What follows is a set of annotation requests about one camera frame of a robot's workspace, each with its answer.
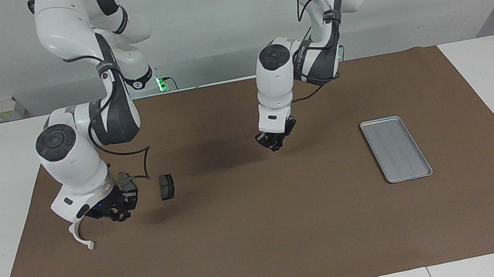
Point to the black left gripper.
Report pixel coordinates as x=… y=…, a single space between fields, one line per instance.
x=285 y=130

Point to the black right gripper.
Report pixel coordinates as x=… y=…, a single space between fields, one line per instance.
x=122 y=196

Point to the large black bearing gear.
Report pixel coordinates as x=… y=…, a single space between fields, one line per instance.
x=120 y=215

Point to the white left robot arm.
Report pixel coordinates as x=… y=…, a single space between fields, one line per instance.
x=275 y=82

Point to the silver metal tray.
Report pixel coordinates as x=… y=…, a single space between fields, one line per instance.
x=396 y=147

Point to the short dark brake pad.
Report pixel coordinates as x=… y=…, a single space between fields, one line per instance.
x=167 y=187

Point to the white semicircular plastic bracket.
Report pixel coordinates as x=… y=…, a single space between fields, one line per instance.
x=90 y=245

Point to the long dark brake pad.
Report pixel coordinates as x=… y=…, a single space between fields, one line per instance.
x=123 y=175

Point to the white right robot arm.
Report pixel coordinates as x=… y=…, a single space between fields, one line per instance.
x=78 y=163

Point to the brown table mat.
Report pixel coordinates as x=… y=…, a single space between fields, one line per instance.
x=264 y=237

